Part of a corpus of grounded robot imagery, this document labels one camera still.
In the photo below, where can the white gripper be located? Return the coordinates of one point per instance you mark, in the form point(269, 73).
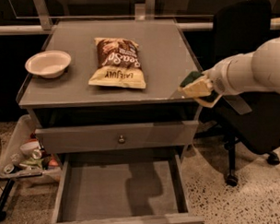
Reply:
point(217, 79)

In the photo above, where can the green yellow sponge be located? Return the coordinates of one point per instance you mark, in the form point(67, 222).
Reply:
point(195, 75)

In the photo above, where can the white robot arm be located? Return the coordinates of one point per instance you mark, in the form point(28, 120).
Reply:
point(258, 71)

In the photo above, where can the grey top drawer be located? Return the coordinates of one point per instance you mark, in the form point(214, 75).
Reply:
point(105, 137)

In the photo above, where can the round metal drawer knob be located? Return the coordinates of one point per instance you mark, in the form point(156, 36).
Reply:
point(121, 140)

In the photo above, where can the grey drawer cabinet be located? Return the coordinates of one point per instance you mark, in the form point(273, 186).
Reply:
point(69, 100)

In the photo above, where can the open middle drawer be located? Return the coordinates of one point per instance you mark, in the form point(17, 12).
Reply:
point(126, 188)

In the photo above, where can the black office chair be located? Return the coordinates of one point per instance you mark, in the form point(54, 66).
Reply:
point(252, 118)

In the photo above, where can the brown chip bag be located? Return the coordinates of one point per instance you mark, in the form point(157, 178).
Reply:
point(119, 64)

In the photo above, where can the white paper bowl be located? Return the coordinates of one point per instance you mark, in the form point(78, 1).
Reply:
point(48, 64)

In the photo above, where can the white cup in bin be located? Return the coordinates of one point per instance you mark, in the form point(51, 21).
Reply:
point(27, 148)

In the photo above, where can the clear plastic bin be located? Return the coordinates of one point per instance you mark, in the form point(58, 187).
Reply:
point(33, 169)

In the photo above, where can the metal can in bin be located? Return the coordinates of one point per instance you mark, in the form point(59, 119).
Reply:
point(9, 168)

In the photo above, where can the metal railing bar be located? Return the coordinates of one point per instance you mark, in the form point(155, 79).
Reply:
point(33, 29)

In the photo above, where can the black stand leg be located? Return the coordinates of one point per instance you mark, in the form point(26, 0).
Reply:
point(4, 196)

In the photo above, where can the metal bracket post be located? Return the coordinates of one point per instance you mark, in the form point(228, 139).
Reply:
point(44, 16)

